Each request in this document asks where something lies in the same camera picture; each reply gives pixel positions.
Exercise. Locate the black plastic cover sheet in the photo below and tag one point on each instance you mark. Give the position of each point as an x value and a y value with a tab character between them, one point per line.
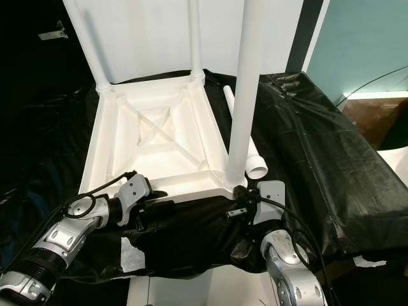
325	166

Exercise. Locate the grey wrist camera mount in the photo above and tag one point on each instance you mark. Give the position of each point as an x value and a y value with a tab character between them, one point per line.
134	191
269	201

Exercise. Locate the brown wooden furniture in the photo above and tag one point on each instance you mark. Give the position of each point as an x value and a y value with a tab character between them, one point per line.
373	124

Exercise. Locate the dark vertical pillar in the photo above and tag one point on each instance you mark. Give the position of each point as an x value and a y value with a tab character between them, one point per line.
303	32

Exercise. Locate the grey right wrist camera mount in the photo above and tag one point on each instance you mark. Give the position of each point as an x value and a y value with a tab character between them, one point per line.
269	201

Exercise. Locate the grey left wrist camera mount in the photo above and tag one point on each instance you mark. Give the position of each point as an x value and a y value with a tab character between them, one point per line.
134	191

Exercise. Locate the teal glass panel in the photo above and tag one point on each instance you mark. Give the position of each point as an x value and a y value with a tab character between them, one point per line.
363	44

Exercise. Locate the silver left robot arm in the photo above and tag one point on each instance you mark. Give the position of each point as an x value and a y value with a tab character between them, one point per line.
67	236

